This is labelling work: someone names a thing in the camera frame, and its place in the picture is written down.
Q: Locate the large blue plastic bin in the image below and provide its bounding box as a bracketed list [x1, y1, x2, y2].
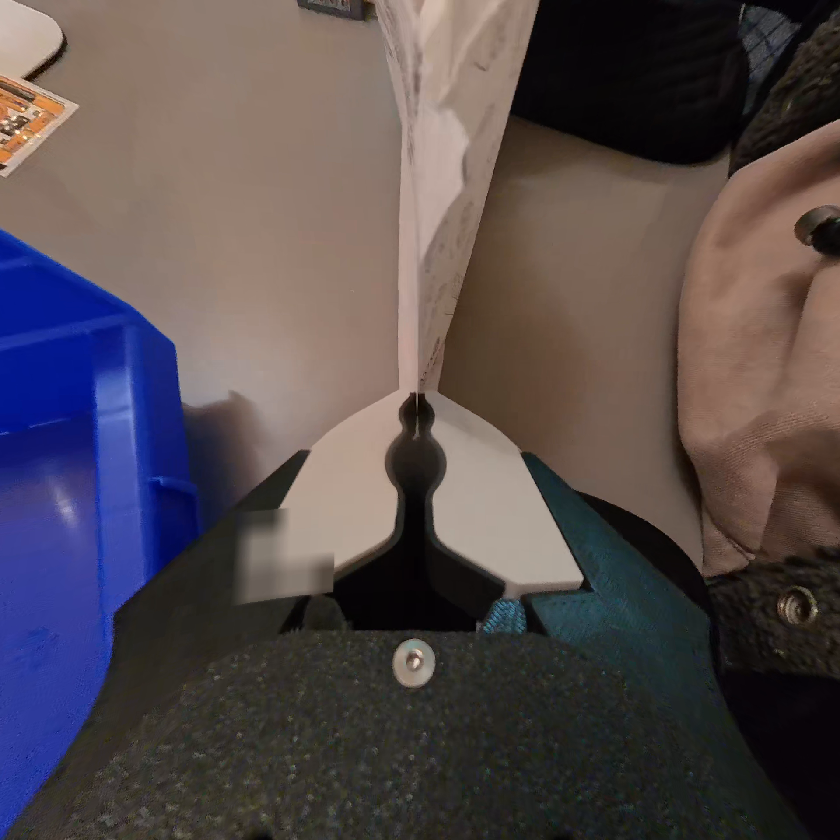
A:
[0, 226, 201, 831]

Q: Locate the person's dark sherpa jacket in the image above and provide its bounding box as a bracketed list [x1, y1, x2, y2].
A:
[705, 7, 840, 677]

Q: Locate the white paper parts bag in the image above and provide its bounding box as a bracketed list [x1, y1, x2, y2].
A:
[374, 0, 542, 395]

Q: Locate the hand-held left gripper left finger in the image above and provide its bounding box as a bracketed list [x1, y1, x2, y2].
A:
[281, 391, 416, 581]

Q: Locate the black drawstring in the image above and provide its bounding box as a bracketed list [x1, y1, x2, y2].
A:
[794, 205, 840, 257]

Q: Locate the white rounded board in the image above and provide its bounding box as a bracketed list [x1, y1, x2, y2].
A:
[0, 0, 65, 81]

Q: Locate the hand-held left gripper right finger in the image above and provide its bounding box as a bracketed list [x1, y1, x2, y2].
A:
[417, 391, 586, 599]

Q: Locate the grey plaid cloth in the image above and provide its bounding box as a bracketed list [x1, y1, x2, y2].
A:
[738, 3, 802, 73]

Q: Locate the person's dark denim jacket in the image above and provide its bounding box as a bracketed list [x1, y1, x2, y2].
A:
[715, 663, 840, 834]

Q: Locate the orange lego sticker sheet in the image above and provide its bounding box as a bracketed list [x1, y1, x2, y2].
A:
[0, 73, 80, 179]

